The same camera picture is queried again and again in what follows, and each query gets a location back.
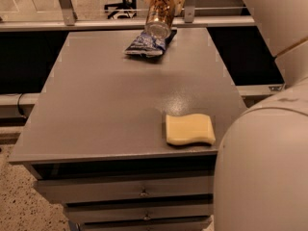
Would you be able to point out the blue chip bag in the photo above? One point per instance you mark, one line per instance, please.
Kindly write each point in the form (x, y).
(148, 46)

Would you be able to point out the middle grey drawer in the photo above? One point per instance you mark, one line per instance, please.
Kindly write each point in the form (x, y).
(140, 212)

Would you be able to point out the grey metal railing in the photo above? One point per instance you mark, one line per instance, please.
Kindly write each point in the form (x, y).
(70, 15)

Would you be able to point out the grey drawer cabinet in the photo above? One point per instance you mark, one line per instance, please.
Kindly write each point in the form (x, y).
(102, 114)

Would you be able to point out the top grey drawer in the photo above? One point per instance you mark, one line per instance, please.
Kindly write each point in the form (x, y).
(85, 190)

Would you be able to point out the black office chair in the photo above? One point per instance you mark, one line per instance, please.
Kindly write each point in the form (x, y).
(120, 2)

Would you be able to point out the yellow sponge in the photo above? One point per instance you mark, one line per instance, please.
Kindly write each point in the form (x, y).
(186, 129)

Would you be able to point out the bottom grey drawer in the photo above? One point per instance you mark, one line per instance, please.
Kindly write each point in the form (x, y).
(165, 224)

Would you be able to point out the orange soda can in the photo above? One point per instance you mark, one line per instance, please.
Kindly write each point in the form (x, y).
(159, 18)

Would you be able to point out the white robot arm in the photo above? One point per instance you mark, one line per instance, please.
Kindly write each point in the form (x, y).
(261, 177)

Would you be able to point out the grey drawer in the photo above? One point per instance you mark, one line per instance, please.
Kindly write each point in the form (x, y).
(85, 190)
(140, 212)
(165, 224)

